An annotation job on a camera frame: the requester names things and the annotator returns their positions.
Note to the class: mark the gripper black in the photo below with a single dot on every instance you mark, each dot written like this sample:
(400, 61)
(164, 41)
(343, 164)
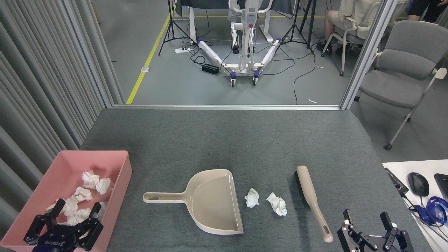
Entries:
(59, 239)

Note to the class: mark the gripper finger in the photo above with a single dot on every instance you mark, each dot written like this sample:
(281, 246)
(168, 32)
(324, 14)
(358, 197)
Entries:
(350, 238)
(399, 241)

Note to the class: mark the beige hand brush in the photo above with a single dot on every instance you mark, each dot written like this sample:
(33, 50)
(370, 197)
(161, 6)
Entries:
(309, 192)

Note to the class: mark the white tissue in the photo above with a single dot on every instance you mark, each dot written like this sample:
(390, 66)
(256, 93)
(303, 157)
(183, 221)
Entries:
(78, 216)
(83, 194)
(71, 205)
(103, 206)
(252, 198)
(90, 179)
(104, 186)
(277, 204)

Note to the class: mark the beige plastic dustpan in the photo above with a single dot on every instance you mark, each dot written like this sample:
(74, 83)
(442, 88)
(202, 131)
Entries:
(213, 203)

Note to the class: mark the grey padded chair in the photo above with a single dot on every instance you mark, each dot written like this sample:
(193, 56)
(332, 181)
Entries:
(395, 87)

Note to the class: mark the pink plastic bin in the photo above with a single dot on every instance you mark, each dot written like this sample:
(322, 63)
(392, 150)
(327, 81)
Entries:
(70, 164)

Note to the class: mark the white side table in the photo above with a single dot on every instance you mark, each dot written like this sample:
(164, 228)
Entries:
(437, 231)

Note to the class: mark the black computer mouse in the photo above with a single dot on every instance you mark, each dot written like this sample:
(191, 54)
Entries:
(418, 183)

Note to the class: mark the slim black device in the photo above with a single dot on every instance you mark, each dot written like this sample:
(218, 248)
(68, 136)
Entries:
(395, 180)

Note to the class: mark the black keyboard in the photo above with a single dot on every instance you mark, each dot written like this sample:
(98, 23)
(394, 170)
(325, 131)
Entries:
(442, 185)

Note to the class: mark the grey pleated curtain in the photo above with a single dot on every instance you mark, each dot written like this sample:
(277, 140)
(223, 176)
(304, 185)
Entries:
(35, 70)

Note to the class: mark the black tripod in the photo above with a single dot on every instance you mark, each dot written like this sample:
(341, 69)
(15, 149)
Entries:
(171, 21)
(310, 31)

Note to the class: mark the white power strip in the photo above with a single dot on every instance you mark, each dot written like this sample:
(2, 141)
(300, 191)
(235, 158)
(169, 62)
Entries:
(182, 50)

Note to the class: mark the black power adapter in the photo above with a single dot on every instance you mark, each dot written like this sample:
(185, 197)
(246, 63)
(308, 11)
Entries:
(210, 68)

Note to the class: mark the white office chair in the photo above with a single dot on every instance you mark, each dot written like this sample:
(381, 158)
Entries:
(367, 21)

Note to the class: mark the white wheeled stand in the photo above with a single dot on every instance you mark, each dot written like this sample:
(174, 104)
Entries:
(210, 52)

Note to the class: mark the seated person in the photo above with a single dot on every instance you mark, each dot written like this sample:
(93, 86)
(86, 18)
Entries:
(353, 8)

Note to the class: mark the silver table rail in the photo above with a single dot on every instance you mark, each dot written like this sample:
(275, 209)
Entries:
(227, 107)

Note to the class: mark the silver post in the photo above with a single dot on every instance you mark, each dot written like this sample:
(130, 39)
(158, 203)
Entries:
(371, 45)

